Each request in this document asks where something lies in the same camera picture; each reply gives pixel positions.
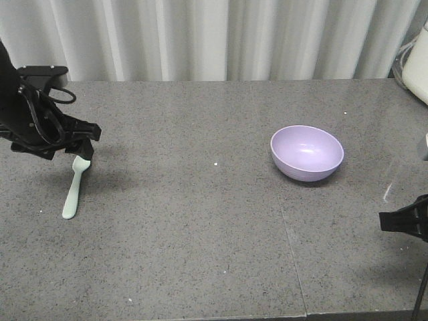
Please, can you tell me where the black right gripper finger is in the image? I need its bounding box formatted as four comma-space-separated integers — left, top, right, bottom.
379, 194, 427, 241

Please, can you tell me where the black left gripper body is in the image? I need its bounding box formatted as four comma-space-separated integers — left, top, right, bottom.
0, 43, 83, 161

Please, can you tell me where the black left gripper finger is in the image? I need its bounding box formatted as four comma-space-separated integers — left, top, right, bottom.
65, 140, 94, 161
68, 118, 102, 142

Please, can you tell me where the pale green plastic spoon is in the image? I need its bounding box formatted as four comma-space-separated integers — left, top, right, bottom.
62, 156, 91, 219

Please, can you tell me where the lilac plastic bowl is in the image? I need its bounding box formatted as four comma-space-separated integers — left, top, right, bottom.
270, 125, 344, 182

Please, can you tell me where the white rice cooker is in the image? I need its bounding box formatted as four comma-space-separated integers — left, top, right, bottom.
392, 22, 427, 104

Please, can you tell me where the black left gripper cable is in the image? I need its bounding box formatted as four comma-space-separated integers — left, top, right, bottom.
19, 78, 77, 105

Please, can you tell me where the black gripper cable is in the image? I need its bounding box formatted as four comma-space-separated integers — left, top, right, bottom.
410, 240, 428, 321
19, 78, 77, 105

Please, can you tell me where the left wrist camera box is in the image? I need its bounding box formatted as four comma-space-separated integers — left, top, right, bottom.
17, 65, 69, 93

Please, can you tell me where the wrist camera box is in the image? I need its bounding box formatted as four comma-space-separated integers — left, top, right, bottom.
17, 65, 69, 93
417, 133, 428, 161

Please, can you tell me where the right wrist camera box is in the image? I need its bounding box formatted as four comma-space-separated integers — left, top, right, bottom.
417, 133, 428, 161

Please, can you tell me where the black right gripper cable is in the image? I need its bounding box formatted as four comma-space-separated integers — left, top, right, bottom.
410, 240, 428, 321

